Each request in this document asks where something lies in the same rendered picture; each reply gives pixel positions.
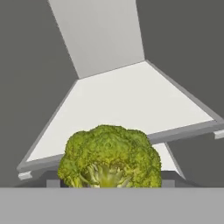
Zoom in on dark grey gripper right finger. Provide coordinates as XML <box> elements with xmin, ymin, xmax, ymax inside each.
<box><xmin>160</xmin><ymin>170</ymin><xmax>203</xmax><ymax>189</ymax></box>

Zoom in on green broccoli head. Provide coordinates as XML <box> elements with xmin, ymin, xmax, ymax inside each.
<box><xmin>57</xmin><ymin>124</ymin><xmax>163</xmax><ymax>189</ymax></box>

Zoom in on white freezer shelf grey rim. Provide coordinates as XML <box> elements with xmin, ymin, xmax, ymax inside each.
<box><xmin>16</xmin><ymin>59</ymin><xmax>224</xmax><ymax>181</ymax></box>

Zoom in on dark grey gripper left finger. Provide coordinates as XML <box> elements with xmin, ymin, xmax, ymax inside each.
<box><xmin>15</xmin><ymin>170</ymin><xmax>63</xmax><ymax>189</ymax></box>

